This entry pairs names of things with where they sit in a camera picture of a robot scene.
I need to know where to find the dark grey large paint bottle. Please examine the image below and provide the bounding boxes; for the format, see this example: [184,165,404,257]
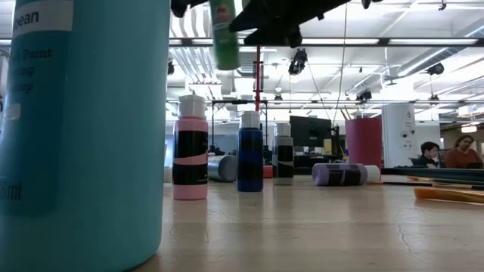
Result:
[207,154,238,184]

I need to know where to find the red plastic cup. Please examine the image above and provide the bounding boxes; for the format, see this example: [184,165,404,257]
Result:
[344,117,383,169]

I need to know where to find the green large paint bottle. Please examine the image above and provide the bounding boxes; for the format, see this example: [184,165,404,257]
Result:
[209,0,241,71]

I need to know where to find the pink paint bottle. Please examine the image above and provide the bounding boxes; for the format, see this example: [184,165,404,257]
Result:
[172,94,209,201]

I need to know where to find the person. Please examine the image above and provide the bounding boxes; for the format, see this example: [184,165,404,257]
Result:
[445,134,484,169]
[414,141,442,168]

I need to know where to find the purple paint bottle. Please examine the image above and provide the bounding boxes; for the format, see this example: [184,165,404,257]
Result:
[312,162,381,187]

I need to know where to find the light grey paint bottle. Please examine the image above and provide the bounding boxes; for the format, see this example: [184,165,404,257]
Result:
[271,122,295,186]

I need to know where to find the teal large paint bottle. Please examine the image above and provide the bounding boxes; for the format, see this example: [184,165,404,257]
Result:
[0,0,170,272]

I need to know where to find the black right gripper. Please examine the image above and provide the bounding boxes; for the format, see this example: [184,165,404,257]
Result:
[228,0,383,48]

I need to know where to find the black background monitor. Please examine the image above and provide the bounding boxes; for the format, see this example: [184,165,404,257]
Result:
[290,115,333,148]

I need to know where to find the blue paint bottle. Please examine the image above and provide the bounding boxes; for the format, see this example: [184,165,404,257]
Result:
[236,110,265,193]

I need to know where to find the black table frame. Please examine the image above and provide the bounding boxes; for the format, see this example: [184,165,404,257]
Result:
[379,167,484,181]

